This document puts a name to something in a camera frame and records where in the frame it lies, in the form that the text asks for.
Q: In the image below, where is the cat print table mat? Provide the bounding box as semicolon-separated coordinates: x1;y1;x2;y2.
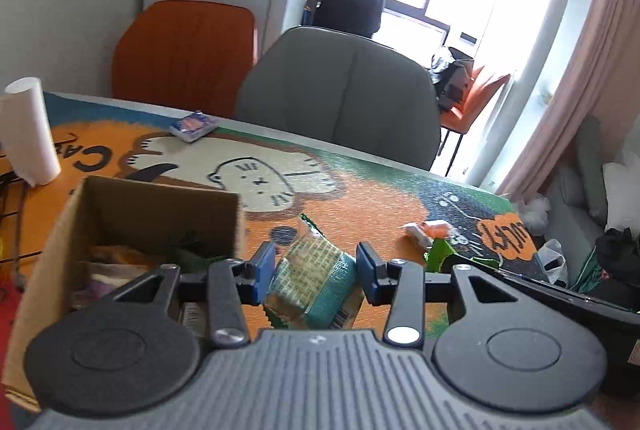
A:
0;92;538;361

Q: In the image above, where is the white pillow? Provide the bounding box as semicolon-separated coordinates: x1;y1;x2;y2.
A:
602;160;640;233

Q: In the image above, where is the grey sofa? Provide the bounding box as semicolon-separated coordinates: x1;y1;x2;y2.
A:
545;115;640;251

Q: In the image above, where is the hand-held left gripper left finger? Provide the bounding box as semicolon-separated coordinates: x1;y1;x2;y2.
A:
112;241;277;350

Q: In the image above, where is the grey chair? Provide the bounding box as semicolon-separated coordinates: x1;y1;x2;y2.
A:
232;26;442;171

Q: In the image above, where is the pink curtain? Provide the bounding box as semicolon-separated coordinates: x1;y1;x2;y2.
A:
495;0;640;203

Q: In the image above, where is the cardboard box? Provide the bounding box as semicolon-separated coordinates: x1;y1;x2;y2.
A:
2;175;248;413

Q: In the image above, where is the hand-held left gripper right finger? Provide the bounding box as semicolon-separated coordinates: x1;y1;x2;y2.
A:
356;241;506;347

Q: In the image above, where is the orange chair with black legs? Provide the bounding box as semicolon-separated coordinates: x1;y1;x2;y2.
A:
440;64;516;175

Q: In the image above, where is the grey cushion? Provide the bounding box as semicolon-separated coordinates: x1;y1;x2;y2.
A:
575;116;608;225

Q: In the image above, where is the black bag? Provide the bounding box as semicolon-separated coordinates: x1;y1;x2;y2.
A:
430;46;476;111

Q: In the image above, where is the dark clothes pile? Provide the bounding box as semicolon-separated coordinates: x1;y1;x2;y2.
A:
570;227;640;311

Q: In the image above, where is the blue tissue pack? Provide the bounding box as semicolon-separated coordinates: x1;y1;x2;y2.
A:
169;111;217;143

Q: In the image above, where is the white plastic bag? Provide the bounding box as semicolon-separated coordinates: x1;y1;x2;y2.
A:
536;240;571;288

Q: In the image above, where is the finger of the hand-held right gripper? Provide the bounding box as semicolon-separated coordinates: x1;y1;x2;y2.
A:
492;267;640;315

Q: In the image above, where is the green and white biscuit packet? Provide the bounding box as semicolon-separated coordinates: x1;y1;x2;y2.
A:
262;214;366;331

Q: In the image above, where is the white paper roll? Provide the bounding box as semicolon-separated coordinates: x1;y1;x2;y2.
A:
0;77;62;187

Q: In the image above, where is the white fluffy wad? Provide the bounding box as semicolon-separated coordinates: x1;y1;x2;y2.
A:
517;195;551;231

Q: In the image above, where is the green leaf-shaped snack packet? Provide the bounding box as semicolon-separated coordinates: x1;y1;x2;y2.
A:
424;237;501;273

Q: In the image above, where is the small orange snack packet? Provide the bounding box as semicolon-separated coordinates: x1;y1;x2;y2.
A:
402;220;451;247

